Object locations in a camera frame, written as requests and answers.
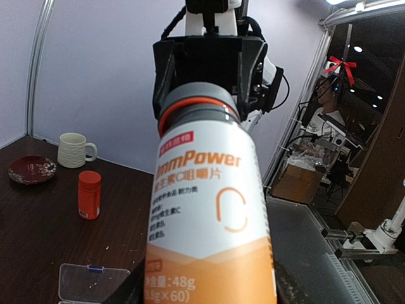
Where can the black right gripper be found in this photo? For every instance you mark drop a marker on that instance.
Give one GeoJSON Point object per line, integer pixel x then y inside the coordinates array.
{"type": "Point", "coordinates": [226, 61]}

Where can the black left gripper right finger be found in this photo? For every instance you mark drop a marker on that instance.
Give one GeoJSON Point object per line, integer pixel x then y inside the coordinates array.
{"type": "Point", "coordinates": [289, 291]}

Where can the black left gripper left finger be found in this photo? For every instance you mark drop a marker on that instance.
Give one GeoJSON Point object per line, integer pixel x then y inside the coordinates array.
{"type": "Point", "coordinates": [131, 290]}

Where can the grey bottle cap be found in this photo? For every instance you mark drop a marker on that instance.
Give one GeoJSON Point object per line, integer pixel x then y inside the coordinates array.
{"type": "Point", "coordinates": [199, 90]}

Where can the clear plastic pill organizer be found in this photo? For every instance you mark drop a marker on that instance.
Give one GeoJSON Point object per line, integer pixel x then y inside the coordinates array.
{"type": "Point", "coordinates": [88, 283]}

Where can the grey capped vitamin bottle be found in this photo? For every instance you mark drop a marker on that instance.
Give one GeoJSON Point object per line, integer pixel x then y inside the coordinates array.
{"type": "Point", "coordinates": [208, 239]}

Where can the orange pill bottle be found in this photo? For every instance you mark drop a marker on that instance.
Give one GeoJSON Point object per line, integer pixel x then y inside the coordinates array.
{"type": "Point", "coordinates": [89, 194]}

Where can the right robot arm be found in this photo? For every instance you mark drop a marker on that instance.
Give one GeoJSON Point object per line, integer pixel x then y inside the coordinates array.
{"type": "Point", "coordinates": [262, 97]}

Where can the cardboard box in background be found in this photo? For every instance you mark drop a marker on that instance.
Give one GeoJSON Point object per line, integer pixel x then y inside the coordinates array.
{"type": "Point", "coordinates": [297, 184]}

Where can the seated person in background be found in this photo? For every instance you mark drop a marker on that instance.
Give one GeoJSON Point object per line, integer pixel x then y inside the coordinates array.
{"type": "Point", "coordinates": [327, 99]}

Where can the red ribbon bow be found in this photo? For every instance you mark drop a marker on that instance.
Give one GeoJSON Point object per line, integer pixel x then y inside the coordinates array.
{"type": "Point", "coordinates": [334, 65]}

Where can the cream ribbed ceramic mug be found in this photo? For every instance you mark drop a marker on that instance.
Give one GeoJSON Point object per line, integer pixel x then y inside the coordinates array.
{"type": "Point", "coordinates": [74, 151]}

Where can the red floral saucer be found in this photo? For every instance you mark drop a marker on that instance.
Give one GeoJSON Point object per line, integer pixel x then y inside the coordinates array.
{"type": "Point", "coordinates": [31, 170]}

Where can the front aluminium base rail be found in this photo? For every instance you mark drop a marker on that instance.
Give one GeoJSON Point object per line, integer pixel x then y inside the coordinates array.
{"type": "Point", "coordinates": [322, 250]}

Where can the aluminium frame post right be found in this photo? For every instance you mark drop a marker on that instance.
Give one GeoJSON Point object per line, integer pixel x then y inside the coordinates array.
{"type": "Point", "coordinates": [35, 62]}

